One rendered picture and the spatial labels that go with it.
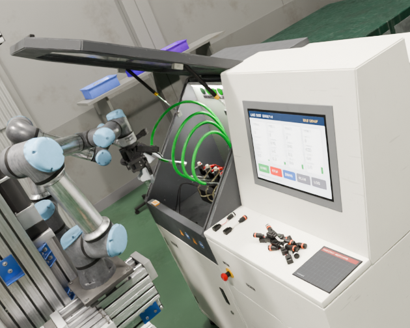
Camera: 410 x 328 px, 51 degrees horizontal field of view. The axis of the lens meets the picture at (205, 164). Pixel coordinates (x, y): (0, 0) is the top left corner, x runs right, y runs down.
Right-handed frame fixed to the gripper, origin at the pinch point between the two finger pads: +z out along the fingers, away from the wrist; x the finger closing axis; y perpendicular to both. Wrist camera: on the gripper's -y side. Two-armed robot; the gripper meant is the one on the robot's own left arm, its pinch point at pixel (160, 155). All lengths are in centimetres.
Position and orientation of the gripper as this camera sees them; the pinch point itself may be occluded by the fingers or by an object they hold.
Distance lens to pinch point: 223.8
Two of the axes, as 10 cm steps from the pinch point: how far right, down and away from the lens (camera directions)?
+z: 8.9, 4.5, -0.2
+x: -1.3, 2.2, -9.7
